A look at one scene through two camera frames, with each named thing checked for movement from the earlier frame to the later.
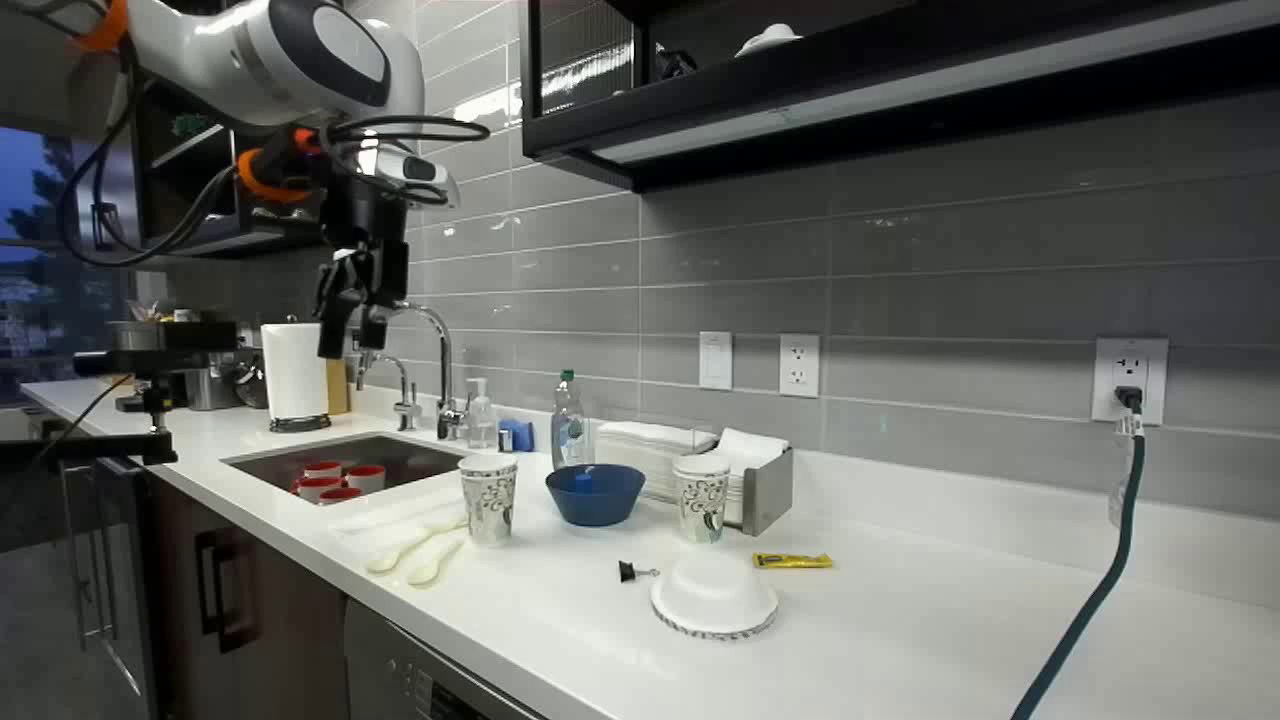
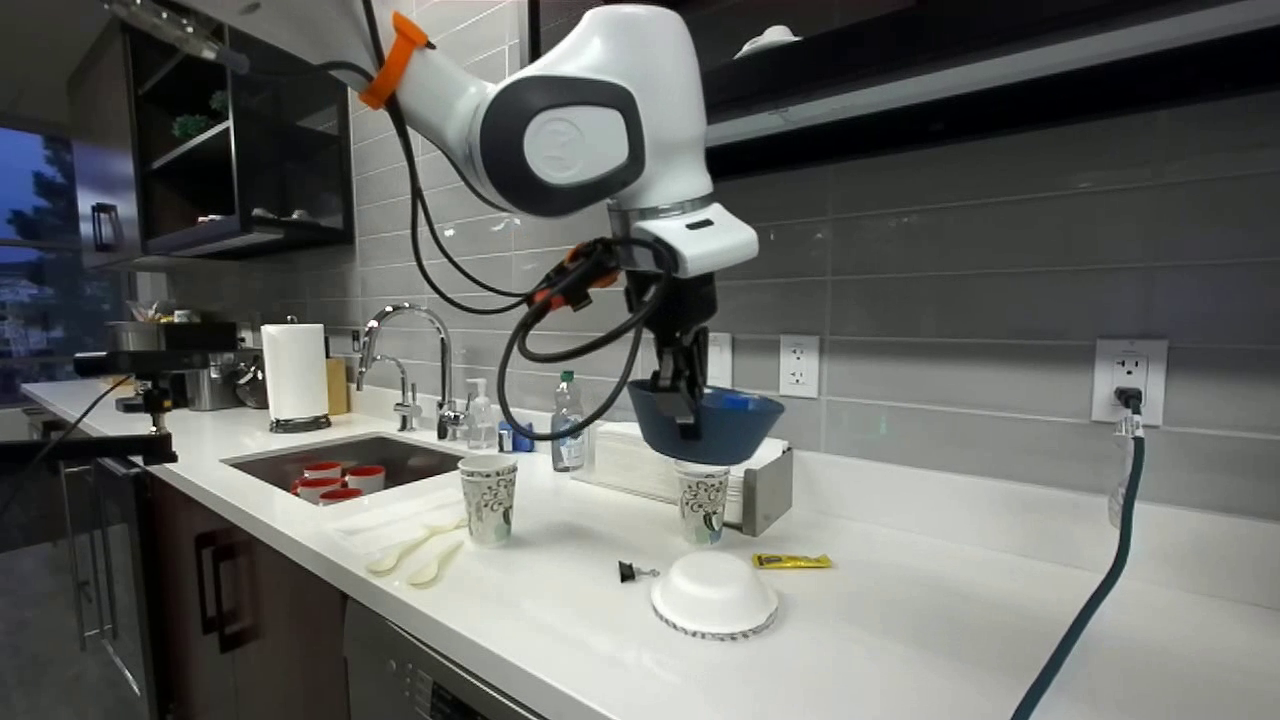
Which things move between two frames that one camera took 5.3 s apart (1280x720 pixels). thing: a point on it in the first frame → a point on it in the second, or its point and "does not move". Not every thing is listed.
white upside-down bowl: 714,598 does not move
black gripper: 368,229 → 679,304
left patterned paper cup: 489,489 does not move
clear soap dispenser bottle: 481,412 does not move
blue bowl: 594,492 → 728,423
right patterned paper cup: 701,502 does not move
